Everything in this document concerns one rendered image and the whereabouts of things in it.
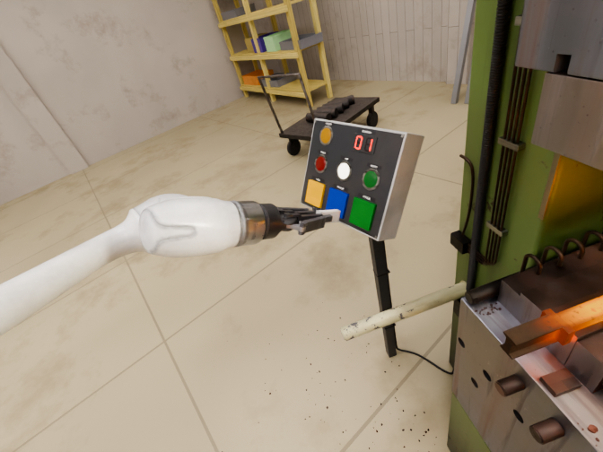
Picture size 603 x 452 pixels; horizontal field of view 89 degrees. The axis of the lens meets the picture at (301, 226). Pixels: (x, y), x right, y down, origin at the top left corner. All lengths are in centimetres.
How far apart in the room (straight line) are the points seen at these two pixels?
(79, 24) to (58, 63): 69
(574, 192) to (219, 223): 69
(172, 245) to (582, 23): 58
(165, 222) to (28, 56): 630
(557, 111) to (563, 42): 8
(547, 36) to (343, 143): 54
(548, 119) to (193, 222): 52
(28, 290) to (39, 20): 633
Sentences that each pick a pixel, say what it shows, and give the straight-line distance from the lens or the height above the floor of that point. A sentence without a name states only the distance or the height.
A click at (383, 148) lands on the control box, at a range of 82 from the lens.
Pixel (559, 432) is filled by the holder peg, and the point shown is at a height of 88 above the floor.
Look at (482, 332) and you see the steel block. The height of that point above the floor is 89.
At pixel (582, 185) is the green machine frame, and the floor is 109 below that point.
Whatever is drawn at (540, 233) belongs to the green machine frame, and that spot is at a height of 99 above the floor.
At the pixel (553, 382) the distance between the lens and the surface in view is 69.
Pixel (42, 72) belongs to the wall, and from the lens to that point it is 675.
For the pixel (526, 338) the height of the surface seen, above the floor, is 102.
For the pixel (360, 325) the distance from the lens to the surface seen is 106.
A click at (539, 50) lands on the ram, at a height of 139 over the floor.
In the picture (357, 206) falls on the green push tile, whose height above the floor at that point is 102.
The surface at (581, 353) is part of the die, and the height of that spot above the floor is 98.
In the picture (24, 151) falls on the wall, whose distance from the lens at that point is 686.
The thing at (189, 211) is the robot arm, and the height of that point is 128.
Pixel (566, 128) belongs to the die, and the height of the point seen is 131.
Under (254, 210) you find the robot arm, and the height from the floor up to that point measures 122.
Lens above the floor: 152
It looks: 36 degrees down
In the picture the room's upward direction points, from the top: 18 degrees counter-clockwise
